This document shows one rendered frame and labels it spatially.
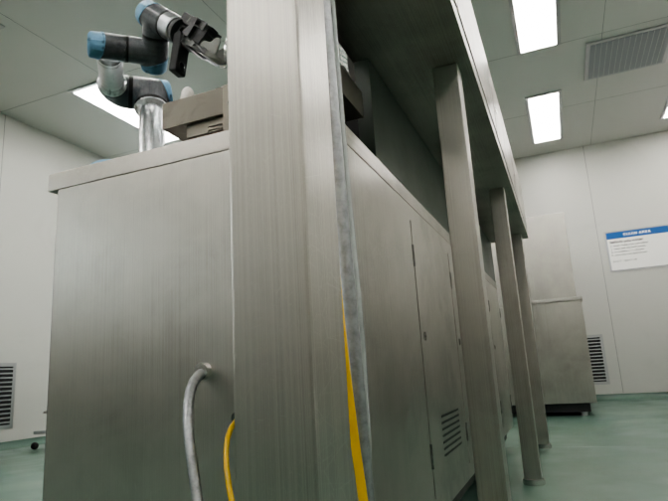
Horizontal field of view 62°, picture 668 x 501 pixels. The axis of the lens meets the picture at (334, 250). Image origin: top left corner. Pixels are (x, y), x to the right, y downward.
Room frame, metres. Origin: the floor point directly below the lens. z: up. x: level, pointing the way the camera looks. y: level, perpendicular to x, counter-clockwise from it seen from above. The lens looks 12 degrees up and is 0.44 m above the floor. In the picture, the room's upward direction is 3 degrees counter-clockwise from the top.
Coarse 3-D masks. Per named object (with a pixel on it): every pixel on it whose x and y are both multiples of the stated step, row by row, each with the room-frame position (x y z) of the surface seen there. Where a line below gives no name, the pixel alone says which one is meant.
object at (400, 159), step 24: (360, 72) 1.16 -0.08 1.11; (384, 96) 1.25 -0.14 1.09; (360, 120) 1.16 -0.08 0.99; (384, 120) 1.24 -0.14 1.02; (408, 120) 1.47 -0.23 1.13; (384, 144) 1.22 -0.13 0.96; (408, 144) 1.45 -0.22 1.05; (408, 168) 1.42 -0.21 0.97; (432, 168) 1.75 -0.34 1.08; (432, 192) 1.71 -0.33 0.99; (432, 216) 1.68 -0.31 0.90
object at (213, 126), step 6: (210, 120) 1.07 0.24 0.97; (216, 120) 1.06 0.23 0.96; (222, 120) 1.06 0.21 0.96; (192, 126) 1.08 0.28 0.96; (198, 126) 1.08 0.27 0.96; (204, 126) 1.07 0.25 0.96; (210, 126) 1.07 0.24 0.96; (216, 126) 1.06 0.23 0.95; (222, 126) 1.06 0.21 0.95; (192, 132) 1.08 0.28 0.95; (198, 132) 1.08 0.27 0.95; (204, 132) 1.07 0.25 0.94; (210, 132) 1.07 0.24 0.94; (216, 132) 1.07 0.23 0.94; (192, 138) 1.09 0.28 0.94
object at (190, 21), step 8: (184, 16) 1.35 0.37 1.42; (192, 16) 1.34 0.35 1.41; (176, 24) 1.35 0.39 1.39; (184, 24) 1.35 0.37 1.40; (192, 24) 1.32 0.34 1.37; (200, 24) 1.32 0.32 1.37; (168, 32) 1.35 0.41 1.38; (184, 32) 1.35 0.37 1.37; (192, 32) 1.33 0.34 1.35; (200, 32) 1.32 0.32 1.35; (208, 32) 1.32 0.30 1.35; (216, 32) 1.34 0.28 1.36; (184, 40) 1.33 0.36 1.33; (192, 40) 1.32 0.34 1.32; (200, 40) 1.32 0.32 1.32; (208, 40) 1.34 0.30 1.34; (200, 56) 1.36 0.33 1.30
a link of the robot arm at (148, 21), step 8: (144, 0) 1.39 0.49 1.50; (136, 8) 1.39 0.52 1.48; (144, 8) 1.37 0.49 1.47; (152, 8) 1.37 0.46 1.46; (160, 8) 1.36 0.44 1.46; (136, 16) 1.40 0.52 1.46; (144, 16) 1.38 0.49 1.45; (152, 16) 1.36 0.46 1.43; (144, 24) 1.39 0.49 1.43; (152, 24) 1.37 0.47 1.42; (144, 32) 1.41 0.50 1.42; (152, 32) 1.40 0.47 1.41
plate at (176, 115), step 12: (348, 84) 1.02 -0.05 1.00; (192, 96) 1.07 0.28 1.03; (204, 96) 1.06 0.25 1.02; (216, 96) 1.05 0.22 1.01; (348, 96) 1.02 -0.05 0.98; (360, 96) 1.09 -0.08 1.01; (168, 108) 1.10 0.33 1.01; (180, 108) 1.08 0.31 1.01; (192, 108) 1.07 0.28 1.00; (204, 108) 1.06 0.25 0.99; (216, 108) 1.05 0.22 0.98; (348, 108) 1.06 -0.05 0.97; (360, 108) 1.08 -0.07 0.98; (168, 120) 1.10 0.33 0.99; (180, 120) 1.08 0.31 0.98; (192, 120) 1.07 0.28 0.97; (204, 120) 1.07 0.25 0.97; (348, 120) 1.11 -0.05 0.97; (168, 132) 1.12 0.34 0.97; (180, 132) 1.12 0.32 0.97
